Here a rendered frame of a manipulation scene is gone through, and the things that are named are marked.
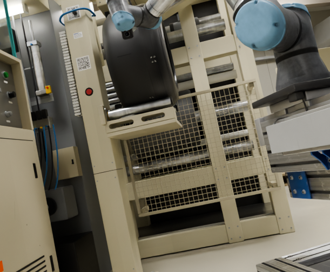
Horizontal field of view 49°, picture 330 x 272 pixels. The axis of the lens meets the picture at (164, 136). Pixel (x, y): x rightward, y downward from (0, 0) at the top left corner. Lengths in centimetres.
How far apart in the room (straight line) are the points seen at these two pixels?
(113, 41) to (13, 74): 55
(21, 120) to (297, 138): 145
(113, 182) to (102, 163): 12
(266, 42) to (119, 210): 128
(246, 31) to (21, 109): 131
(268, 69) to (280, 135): 833
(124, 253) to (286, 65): 132
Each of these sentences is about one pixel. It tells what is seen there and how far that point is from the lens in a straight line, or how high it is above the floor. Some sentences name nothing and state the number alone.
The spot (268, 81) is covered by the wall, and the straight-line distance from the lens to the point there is 911.
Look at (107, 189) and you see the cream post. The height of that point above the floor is 53.
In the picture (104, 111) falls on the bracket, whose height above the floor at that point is 91.
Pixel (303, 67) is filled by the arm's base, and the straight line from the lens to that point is 105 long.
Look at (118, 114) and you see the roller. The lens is 186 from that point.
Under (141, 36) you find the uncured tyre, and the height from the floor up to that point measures 121.
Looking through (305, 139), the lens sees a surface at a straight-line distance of 81.
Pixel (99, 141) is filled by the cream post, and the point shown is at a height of 78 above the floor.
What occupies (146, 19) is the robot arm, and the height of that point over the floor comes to 115.
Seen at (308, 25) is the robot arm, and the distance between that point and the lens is 110.
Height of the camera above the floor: 59
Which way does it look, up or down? 5 degrees up
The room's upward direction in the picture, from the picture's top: 12 degrees counter-clockwise
